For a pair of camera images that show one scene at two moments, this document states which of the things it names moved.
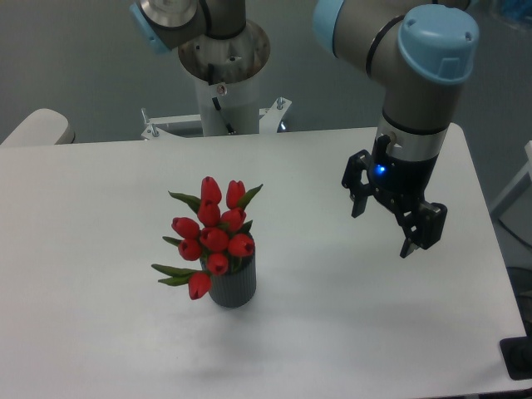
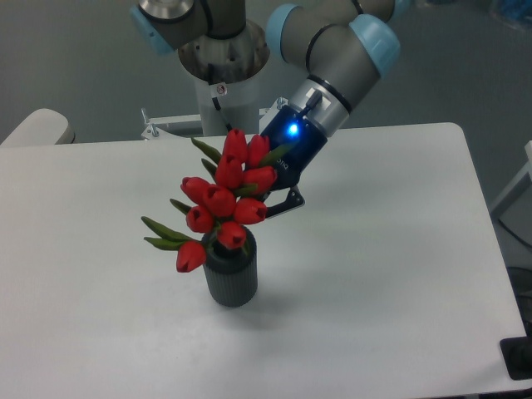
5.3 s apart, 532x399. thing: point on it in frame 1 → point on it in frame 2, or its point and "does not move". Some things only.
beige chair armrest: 43,127 does not move
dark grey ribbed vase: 233,289 does not move
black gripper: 404,181 → 295,143
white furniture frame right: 514,209 does not move
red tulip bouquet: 219,238 → 221,208
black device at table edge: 517,355 does not move
